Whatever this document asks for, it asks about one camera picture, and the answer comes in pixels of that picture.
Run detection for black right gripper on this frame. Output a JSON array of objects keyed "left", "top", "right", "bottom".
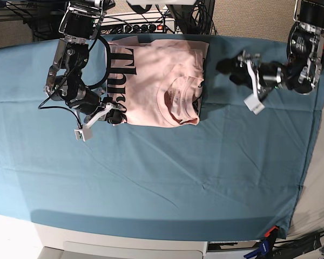
[{"left": 82, "top": 97, "right": 126, "bottom": 128}]

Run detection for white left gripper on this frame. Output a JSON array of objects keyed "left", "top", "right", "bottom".
[{"left": 215, "top": 50, "right": 271, "bottom": 102}]

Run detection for pink T-shirt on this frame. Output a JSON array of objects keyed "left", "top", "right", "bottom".
[{"left": 107, "top": 36, "right": 209, "bottom": 128}]

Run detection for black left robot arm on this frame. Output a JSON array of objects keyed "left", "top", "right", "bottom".
[{"left": 216, "top": 1, "right": 324, "bottom": 109}]

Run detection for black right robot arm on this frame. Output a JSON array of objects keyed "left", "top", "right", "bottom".
[{"left": 44, "top": 1, "right": 126, "bottom": 130}]

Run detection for white power strip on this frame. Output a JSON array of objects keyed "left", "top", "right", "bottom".
[{"left": 100, "top": 22, "right": 175, "bottom": 35}]

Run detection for orange blue clamp bottom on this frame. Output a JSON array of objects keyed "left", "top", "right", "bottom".
[{"left": 244, "top": 226, "right": 279, "bottom": 259}]

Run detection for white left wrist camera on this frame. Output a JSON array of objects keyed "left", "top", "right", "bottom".
[{"left": 244, "top": 94, "right": 265, "bottom": 115}]

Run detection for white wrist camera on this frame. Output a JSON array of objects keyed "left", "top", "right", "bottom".
[
  {"left": 74, "top": 127, "right": 93, "bottom": 142},
  {"left": 244, "top": 94, "right": 265, "bottom": 115}
]

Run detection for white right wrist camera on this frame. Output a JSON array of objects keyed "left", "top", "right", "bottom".
[{"left": 74, "top": 127, "right": 93, "bottom": 142}]

